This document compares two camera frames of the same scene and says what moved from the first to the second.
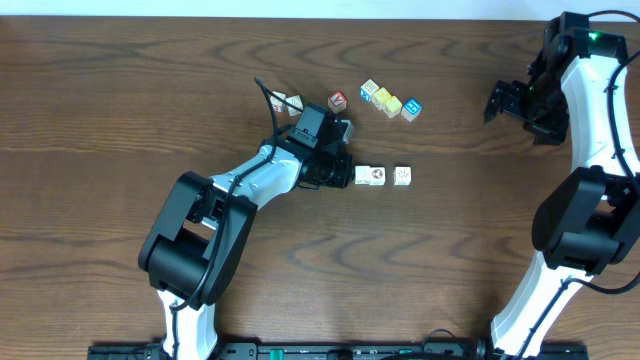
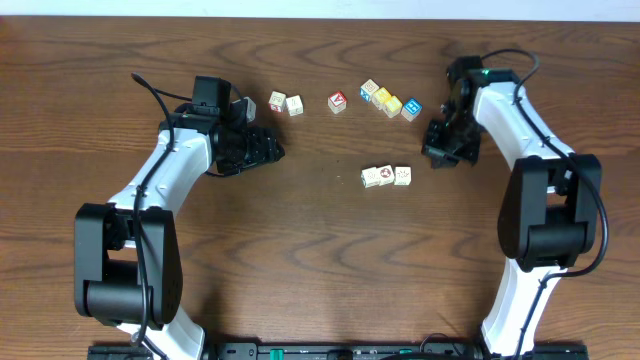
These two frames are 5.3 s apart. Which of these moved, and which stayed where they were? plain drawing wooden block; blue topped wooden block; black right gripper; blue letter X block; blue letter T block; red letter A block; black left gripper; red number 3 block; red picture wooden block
Moved: red picture wooden block; black right gripper; black left gripper
Stayed: red letter A block; blue letter T block; blue topped wooden block; plain drawing wooden block; blue letter X block; red number 3 block
